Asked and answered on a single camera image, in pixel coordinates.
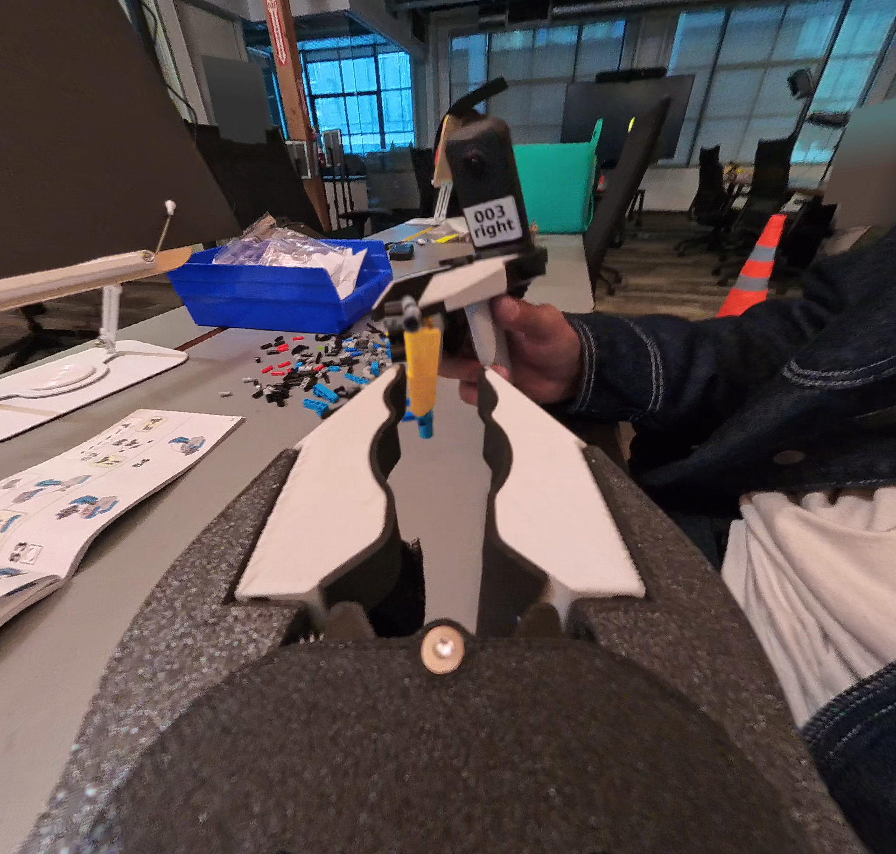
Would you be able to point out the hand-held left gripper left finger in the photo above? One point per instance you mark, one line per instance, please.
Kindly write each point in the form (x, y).
(315, 518)

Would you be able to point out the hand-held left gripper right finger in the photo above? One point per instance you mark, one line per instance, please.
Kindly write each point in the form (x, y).
(560, 518)

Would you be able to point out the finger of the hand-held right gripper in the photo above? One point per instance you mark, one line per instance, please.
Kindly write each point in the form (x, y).
(469, 286)
(413, 287)

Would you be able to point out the blue black toy brick assembly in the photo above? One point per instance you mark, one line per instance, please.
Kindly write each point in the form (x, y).
(402, 312)

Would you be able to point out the blue yellow toy brick body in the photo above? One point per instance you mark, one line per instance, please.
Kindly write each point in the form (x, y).
(423, 364)

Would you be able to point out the person's right forearm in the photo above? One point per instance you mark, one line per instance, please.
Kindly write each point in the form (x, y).
(700, 350)

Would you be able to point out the grey desk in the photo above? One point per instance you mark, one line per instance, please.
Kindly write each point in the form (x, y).
(210, 490)

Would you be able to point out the white tilting desk stand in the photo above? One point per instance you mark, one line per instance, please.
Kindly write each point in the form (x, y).
(70, 371)

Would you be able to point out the person's right hand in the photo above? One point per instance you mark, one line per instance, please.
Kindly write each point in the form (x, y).
(546, 357)

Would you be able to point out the black smartphone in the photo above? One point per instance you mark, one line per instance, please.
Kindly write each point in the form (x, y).
(402, 251)

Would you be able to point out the teal panel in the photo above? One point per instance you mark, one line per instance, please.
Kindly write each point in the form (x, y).
(553, 189)

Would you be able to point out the white plastic bag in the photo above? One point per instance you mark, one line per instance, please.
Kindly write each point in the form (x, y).
(329, 273)

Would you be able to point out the pile of small brick pieces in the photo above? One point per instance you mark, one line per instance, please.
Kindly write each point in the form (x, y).
(315, 371)

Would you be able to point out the blue plastic bin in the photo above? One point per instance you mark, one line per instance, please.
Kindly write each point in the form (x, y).
(280, 301)

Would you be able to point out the tilted black board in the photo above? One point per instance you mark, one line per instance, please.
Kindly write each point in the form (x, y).
(623, 189)

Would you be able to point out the crumpled clear plastic bag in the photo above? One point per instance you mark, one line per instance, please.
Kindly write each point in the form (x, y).
(273, 249)

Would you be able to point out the black office chair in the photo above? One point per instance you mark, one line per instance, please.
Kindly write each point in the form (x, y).
(759, 203)
(703, 196)

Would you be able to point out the open instruction booklet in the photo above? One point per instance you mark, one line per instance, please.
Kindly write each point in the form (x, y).
(91, 490)

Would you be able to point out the person's dark denim jacket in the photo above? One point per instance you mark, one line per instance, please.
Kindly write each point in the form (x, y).
(805, 462)

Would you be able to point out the person's white shirt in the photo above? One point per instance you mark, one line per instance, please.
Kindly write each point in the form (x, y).
(805, 588)

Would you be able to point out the cotton swab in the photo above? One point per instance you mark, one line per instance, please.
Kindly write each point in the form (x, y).
(166, 217)

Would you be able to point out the orange traffic cone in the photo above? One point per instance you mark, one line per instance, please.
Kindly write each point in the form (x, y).
(756, 273)

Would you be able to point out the large black partition board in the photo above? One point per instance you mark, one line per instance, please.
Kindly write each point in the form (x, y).
(84, 133)

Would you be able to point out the black wall screen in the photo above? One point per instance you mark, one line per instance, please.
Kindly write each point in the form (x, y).
(595, 112)

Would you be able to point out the black security camera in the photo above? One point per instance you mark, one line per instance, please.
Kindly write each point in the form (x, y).
(800, 83)

